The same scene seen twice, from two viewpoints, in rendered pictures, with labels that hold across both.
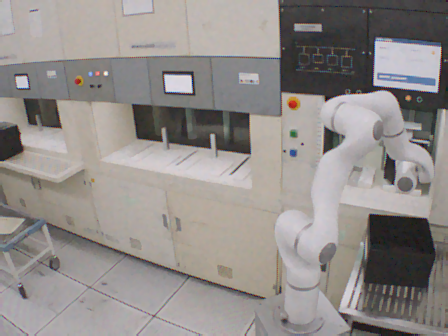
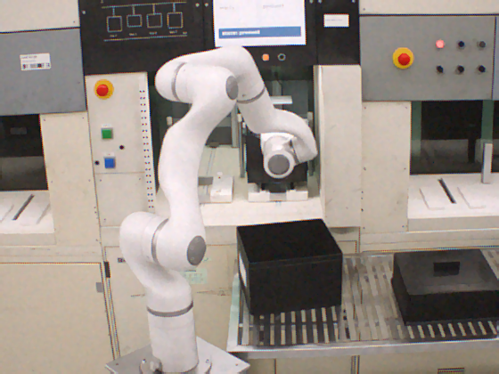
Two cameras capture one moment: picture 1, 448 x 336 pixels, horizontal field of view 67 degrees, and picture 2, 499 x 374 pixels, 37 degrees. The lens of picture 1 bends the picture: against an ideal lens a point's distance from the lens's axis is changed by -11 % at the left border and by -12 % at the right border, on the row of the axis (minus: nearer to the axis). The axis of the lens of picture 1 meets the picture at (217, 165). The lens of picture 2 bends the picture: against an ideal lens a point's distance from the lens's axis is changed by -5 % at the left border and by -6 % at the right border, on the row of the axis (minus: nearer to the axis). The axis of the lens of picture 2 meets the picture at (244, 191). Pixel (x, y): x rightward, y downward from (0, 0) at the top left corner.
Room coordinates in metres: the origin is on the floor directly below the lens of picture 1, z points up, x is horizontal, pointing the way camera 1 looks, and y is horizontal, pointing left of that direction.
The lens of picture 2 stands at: (-0.65, 0.35, 1.90)
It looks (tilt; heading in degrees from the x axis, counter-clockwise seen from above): 21 degrees down; 333
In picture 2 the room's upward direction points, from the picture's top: 2 degrees counter-clockwise
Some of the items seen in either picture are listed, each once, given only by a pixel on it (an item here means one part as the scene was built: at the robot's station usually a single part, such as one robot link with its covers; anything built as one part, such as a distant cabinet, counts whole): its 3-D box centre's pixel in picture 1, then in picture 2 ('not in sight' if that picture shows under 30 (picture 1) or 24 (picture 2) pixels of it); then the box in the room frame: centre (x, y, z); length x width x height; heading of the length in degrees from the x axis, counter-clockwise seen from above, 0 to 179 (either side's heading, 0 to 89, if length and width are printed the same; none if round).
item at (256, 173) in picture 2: (406, 153); (276, 142); (1.69, -1.00, 1.06); 0.24 x 0.20 x 0.32; 60
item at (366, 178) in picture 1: (355, 174); (204, 187); (1.83, -0.77, 0.89); 0.22 x 0.21 x 0.04; 150
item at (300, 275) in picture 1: (298, 247); (155, 260); (1.00, -0.25, 1.07); 0.19 x 0.12 x 0.24; 26
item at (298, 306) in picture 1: (301, 298); (173, 336); (0.97, -0.26, 0.85); 0.19 x 0.19 x 0.18
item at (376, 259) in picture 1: (397, 249); (288, 264); (1.19, -0.74, 0.85); 0.28 x 0.28 x 0.17; 70
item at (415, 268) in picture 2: not in sight; (445, 280); (0.86, -1.09, 0.83); 0.29 x 0.29 x 0.13; 61
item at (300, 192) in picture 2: (402, 181); (277, 185); (1.69, -1.00, 0.89); 0.22 x 0.21 x 0.04; 150
